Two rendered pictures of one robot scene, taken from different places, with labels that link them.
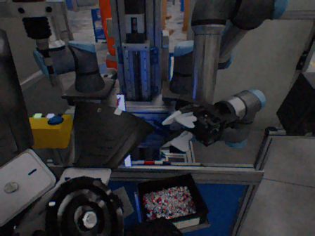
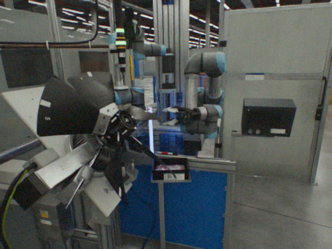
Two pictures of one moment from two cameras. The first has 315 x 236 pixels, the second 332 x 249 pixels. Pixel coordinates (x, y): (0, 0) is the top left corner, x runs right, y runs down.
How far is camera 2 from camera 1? 0.80 m
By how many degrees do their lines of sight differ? 21
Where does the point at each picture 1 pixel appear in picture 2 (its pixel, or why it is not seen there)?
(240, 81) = not seen: hidden behind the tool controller
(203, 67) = (188, 92)
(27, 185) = (111, 111)
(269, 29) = (283, 86)
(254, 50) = not seen: hidden behind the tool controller
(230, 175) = (214, 164)
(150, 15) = (178, 74)
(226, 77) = not seen: hidden behind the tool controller
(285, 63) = (303, 114)
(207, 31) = (189, 76)
